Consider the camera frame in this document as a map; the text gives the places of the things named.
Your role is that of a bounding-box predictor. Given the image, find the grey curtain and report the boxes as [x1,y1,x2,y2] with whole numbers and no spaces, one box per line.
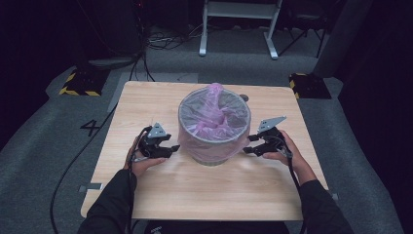
[312,0,375,79]

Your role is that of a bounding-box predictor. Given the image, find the person's left hand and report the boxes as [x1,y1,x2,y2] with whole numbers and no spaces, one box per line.
[123,137,167,178]

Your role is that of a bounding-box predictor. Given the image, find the grey tape piece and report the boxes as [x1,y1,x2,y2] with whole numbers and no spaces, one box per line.
[78,182,104,194]

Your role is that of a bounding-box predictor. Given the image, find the black tripod legs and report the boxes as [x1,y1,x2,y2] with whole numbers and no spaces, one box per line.
[278,13,327,59]

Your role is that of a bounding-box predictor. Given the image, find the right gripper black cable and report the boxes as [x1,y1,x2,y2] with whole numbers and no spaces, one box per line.
[278,136,309,234]

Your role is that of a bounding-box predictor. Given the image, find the green plastic bin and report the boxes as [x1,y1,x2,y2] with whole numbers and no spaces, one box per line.
[177,87,252,167]

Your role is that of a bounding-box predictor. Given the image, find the bundle of floor cables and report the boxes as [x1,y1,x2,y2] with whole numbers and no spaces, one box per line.
[129,0,204,83]

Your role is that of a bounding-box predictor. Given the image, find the pink plastic bag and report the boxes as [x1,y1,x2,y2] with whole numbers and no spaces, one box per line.
[176,82,253,166]

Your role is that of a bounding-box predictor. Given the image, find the white metal stand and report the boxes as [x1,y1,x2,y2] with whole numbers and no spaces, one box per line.
[199,0,283,60]

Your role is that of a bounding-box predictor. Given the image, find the person's right hand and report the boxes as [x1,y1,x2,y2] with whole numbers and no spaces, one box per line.
[262,130,318,186]

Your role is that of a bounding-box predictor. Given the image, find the long black floor cable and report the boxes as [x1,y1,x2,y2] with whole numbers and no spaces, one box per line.
[49,102,119,234]

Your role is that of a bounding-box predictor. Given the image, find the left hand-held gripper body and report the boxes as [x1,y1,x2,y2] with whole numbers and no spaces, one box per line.
[137,122,168,160]

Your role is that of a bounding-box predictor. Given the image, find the black yellow striped base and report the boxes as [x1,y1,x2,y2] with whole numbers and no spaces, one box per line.
[58,67,110,98]
[288,72,332,100]

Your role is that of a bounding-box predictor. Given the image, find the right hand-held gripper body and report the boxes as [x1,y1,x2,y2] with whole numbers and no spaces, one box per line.
[257,115,289,153]

